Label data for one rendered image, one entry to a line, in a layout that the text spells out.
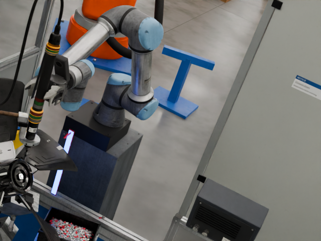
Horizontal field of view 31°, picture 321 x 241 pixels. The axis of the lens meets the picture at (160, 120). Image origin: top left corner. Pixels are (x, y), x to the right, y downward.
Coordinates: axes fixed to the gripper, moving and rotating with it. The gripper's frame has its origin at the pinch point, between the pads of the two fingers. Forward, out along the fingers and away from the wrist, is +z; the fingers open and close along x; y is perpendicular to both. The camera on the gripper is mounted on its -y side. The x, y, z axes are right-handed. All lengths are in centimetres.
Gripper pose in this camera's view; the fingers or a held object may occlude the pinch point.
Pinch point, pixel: (37, 90)
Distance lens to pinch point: 191.8
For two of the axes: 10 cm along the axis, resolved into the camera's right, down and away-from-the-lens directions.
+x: -8.8, -4.3, 2.0
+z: -3.6, 3.4, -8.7
